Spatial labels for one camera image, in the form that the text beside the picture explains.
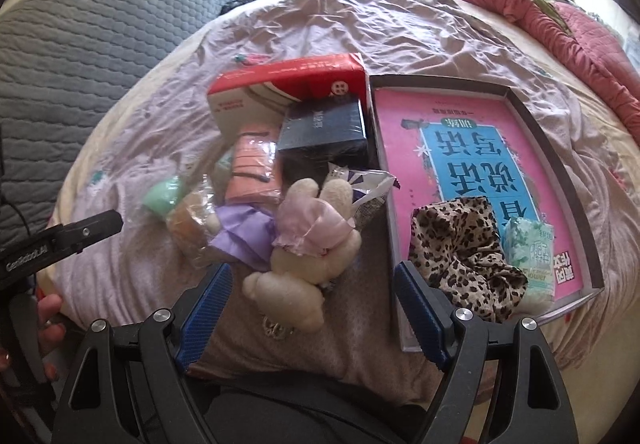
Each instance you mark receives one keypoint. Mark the pink and blue book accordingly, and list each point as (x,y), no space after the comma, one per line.
(400,133)

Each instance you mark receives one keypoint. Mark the mint green soft item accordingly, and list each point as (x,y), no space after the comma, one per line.
(162,196)

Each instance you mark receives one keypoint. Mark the grey shallow box tray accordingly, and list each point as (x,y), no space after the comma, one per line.
(560,163)

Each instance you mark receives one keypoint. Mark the person's left hand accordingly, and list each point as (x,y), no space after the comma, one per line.
(51,311)

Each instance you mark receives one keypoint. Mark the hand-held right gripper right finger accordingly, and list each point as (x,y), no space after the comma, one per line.
(419,319)

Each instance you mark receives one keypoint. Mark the green tissue pack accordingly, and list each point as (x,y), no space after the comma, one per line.
(530,249)

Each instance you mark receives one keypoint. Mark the lilac bed cover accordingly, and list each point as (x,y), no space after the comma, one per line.
(350,23)

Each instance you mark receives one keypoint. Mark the olive green cloth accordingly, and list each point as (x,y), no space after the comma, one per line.
(550,8)

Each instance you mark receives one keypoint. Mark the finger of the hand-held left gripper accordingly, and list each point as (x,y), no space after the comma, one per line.
(90,229)

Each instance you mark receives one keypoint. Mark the leopard print scrunchie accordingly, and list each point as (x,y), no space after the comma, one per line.
(460,234)

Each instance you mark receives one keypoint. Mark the dark navy box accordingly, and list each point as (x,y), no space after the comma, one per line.
(320,123)

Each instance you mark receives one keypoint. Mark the cream plush bunny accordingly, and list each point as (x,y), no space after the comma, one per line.
(290,291)

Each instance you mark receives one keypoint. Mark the pink blanket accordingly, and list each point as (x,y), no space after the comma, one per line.
(540,18)

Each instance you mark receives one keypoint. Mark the bagged plush toy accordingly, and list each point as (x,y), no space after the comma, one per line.
(200,224)

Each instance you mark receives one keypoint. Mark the orange striped cloth roll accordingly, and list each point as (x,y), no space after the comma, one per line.
(250,163)

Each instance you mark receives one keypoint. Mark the red and white carton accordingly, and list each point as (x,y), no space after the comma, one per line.
(280,78)

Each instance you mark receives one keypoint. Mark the purple and white snack wrapper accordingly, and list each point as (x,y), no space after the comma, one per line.
(370,189)

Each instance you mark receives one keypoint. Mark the grey quilted headboard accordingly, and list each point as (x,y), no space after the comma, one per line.
(100,23)

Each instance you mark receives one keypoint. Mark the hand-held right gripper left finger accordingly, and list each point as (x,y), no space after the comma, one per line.
(206,319)

